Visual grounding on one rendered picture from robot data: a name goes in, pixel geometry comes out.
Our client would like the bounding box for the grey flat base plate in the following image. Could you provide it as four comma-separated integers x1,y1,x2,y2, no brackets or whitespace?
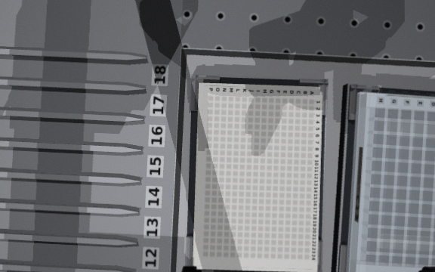
180,0,435,61

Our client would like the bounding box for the grey well plate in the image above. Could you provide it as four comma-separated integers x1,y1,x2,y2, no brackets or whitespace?
346,91,435,272

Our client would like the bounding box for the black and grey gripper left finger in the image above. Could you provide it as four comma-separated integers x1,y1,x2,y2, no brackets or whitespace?
182,266,202,272

